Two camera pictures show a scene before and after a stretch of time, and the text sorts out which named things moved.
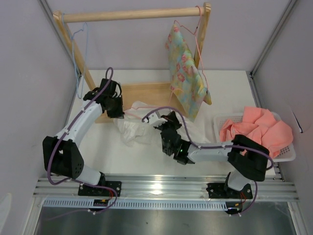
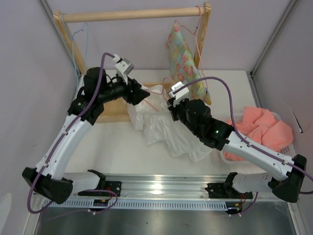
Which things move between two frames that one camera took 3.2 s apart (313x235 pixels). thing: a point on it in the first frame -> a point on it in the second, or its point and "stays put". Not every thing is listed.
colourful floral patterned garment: (188, 90) stays put
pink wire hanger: (152, 106) -> (158, 92)
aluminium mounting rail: (170, 188) stays put
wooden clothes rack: (116, 99) stays put
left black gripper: (119, 113) -> (138, 95)
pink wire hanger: (196, 41) stays put
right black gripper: (172, 119) -> (173, 109)
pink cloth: (259, 125) stays put
